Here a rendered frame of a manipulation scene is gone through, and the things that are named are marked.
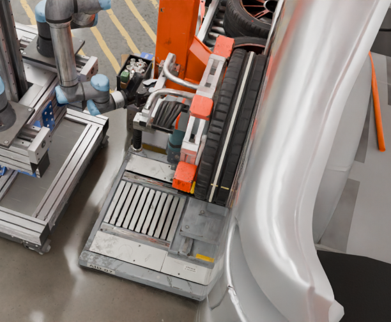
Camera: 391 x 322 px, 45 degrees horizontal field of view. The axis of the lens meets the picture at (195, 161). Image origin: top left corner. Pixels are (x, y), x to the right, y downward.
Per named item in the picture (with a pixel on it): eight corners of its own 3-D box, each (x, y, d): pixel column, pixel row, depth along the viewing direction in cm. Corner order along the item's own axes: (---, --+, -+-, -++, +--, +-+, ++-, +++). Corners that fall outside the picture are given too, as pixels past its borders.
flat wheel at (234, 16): (214, 2, 358) (220, -26, 339) (298, 4, 371) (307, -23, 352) (232, 62, 320) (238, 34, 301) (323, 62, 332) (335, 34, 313)
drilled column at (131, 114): (140, 134, 307) (143, 87, 274) (126, 130, 307) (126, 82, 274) (145, 123, 313) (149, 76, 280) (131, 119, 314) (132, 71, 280)
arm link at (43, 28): (35, 23, 220) (30, -3, 209) (64, 20, 224) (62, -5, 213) (39, 39, 213) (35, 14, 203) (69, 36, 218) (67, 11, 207)
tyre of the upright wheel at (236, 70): (239, 220, 229) (258, 198, 165) (191, 207, 230) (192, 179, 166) (272, 96, 244) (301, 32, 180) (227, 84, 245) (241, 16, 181)
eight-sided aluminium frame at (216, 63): (186, 206, 211) (203, 124, 168) (172, 201, 211) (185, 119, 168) (214, 119, 244) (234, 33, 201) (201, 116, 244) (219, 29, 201)
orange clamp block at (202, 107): (209, 121, 179) (209, 117, 170) (189, 115, 179) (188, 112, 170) (214, 103, 179) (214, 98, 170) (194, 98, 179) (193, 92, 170)
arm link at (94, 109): (92, 107, 201) (92, 121, 208) (116, 99, 206) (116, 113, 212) (85, 95, 205) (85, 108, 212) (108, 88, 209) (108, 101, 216)
